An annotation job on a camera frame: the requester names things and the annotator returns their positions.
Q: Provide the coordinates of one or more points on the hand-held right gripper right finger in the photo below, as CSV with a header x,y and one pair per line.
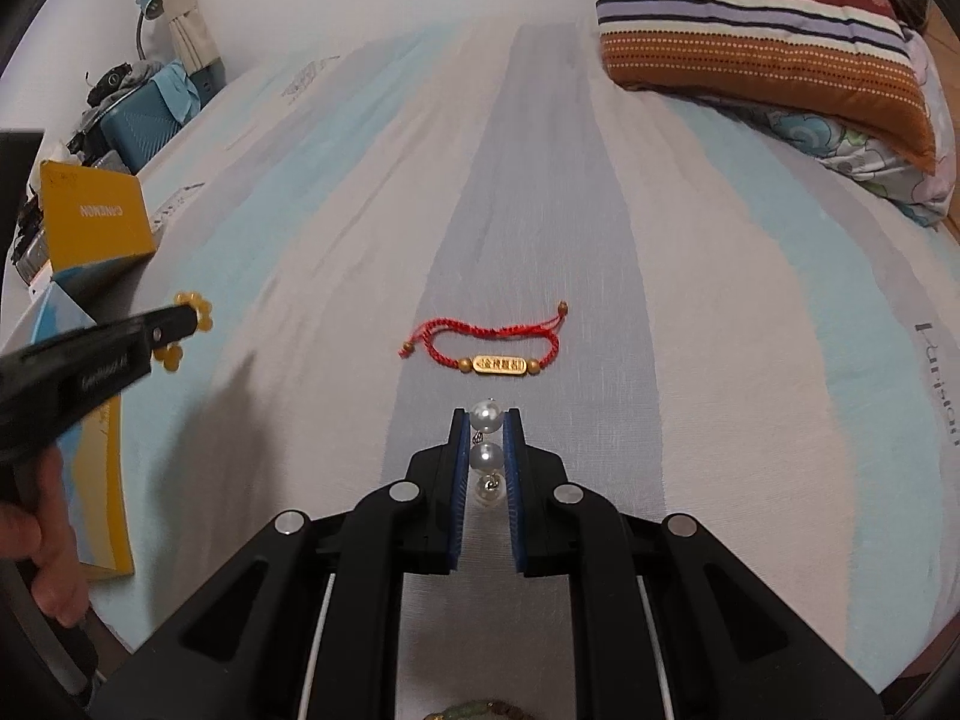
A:
x,y
514,499

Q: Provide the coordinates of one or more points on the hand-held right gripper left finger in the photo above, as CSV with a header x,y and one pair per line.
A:
x,y
457,499

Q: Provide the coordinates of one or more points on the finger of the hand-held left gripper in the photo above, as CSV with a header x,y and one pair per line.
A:
x,y
169,326

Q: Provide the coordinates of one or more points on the blue and yellow box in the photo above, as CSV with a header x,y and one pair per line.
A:
x,y
97,210

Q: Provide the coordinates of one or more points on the person's left hand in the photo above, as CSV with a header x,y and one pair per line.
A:
x,y
56,540

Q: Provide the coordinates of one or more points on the silver device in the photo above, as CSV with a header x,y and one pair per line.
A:
x,y
30,249

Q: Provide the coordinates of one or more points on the teal case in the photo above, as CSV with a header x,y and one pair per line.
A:
x,y
139,135

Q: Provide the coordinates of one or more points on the teal cloth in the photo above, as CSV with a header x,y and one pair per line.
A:
x,y
178,88

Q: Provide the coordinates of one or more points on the black gadget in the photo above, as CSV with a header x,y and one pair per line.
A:
x,y
112,84

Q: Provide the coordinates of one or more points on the cream curtain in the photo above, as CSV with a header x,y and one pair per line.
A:
x,y
180,15

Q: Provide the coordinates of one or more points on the blue desk lamp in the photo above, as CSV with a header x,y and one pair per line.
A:
x,y
150,4

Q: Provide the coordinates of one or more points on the floral pillow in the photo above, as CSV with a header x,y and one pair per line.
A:
x,y
817,135

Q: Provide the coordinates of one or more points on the striped pillow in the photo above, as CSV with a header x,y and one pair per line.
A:
x,y
750,52

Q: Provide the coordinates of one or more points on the wooden bed headboard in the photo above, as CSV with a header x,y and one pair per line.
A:
x,y
946,52

